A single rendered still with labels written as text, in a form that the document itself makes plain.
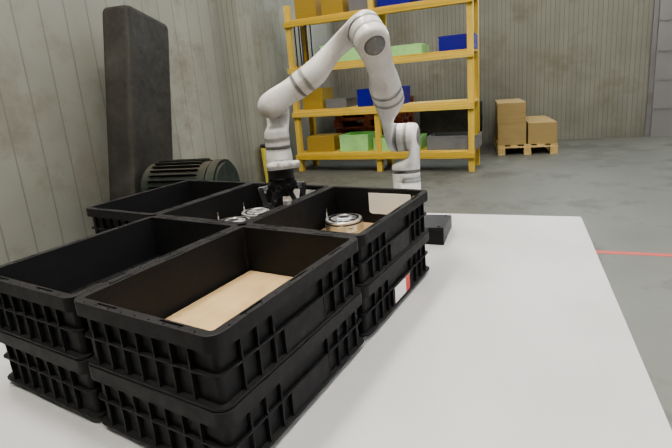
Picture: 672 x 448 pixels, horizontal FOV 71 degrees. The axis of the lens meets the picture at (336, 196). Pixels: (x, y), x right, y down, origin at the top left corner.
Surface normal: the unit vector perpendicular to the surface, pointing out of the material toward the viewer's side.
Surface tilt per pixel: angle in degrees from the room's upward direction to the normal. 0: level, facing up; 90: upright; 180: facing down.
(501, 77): 90
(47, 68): 90
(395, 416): 0
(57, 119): 90
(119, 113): 78
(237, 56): 90
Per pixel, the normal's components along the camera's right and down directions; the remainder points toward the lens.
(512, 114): -0.30, 0.24
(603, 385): -0.07, -0.97
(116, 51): -0.25, 0.04
